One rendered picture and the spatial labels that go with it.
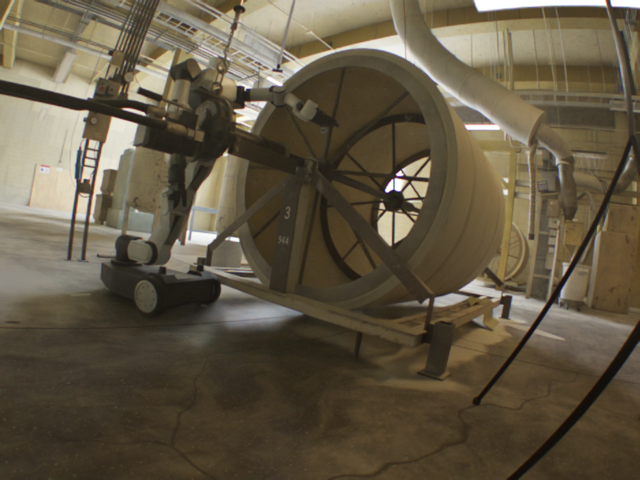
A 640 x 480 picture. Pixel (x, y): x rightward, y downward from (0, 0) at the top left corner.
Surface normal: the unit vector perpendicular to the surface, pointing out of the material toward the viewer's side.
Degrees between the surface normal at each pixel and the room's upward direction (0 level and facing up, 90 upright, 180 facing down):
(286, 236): 90
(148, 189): 90
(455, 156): 90
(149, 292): 90
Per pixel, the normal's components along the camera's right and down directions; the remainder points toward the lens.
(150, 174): 0.11, 0.02
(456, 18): -0.62, -0.09
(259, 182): 0.78, 0.08
